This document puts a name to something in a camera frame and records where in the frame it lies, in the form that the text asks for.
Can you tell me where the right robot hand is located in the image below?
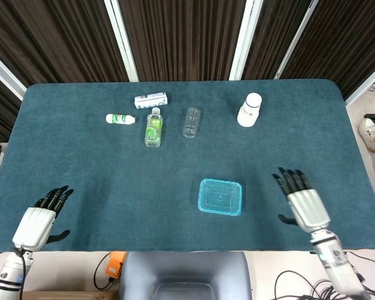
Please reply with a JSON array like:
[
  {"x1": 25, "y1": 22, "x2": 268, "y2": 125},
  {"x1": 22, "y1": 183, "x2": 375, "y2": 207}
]
[{"x1": 272, "y1": 167, "x2": 331, "y2": 234}]

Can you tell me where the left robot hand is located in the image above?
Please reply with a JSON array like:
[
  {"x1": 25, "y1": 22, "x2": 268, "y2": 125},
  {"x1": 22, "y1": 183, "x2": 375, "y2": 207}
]
[{"x1": 12, "y1": 185, "x2": 74, "y2": 252}]

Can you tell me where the blue plastic lid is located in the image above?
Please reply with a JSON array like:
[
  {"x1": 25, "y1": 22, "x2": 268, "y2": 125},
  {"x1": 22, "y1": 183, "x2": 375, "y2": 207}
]
[{"x1": 197, "y1": 177, "x2": 243, "y2": 217}]

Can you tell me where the white and blue carton box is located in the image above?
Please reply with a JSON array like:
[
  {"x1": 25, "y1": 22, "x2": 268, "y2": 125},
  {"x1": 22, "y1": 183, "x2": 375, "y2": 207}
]
[{"x1": 134, "y1": 91, "x2": 169, "y2": 110}]

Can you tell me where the orange device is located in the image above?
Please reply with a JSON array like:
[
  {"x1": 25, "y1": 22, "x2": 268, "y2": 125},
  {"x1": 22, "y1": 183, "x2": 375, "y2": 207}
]
[{"x1": 105, "y1": 251, "x2": 127, "y2": 278}]

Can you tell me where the teal velvet table cloth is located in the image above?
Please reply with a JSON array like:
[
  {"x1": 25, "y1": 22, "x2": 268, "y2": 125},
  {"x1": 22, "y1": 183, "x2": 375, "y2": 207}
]
[{"x1": 0, "y1": 78, "x2": 375, "y2": 253}]

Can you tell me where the white sneaker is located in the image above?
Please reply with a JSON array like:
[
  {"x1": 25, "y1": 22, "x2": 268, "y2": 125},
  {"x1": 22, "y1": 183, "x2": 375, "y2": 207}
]
[{"x1": 357, "y1": 117, "x2": 375, "y2": 153}]

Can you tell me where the white pill bottle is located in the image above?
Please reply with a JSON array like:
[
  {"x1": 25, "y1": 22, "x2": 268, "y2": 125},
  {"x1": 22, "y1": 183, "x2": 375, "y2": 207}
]
[{"x1": 236, "y1": 92, "x2": 263, "y2": 128}]

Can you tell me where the dark brown partition panel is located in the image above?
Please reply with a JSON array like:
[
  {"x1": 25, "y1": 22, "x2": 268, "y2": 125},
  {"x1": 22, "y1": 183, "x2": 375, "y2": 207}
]
[
  {"x1": 274, "y1": 0, "x2": 375, "y2": 104},
  {"x1": 0, "y1": 46, "x2": 28, "y2": 144},
  {"x1": 229, "y1": 0, "x2": 319, "y2": 81},
  {"x1": 0, "y1": 0, "x2": 140, "y2": 94},
  {"x1": 118, "y1": 0, "x2": 248, "y2": 83}
]

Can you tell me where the small white bottle green label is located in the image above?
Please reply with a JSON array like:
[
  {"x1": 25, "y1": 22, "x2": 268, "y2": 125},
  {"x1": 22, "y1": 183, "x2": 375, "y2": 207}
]
[{"x1": 105, "y1": 113, "x2": 137, "y2": 125}]

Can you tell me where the clear bottle with green label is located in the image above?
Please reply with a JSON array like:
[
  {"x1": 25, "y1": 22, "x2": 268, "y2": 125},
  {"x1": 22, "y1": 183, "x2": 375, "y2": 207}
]
[{"x1": 144, "y1": 107, "x2": 164, "y2": 148}]

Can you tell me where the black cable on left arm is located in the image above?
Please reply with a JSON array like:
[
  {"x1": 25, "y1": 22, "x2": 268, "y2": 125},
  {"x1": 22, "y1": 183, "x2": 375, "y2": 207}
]
[{"x1": 14, "y1": 246, "x2": 28, "y2": 300}]

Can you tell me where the black looping cable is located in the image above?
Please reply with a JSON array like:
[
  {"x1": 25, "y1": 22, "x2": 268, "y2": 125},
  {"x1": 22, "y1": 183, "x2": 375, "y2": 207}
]
[{"x1": 273, "y1": 269, "x2": 329, "y2": 300}]

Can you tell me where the thin black cable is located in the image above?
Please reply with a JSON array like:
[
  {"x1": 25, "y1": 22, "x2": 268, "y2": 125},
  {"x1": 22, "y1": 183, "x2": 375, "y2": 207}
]
[{"x1": 346, "y1": 251, "x2": 375, "y2": 266}]

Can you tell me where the black cable of orange device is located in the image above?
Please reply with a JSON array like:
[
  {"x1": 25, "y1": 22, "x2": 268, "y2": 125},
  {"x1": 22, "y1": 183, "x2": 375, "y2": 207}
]
[{"x1": 92, "y1": 252, "x2": 115, "y2": 291}]

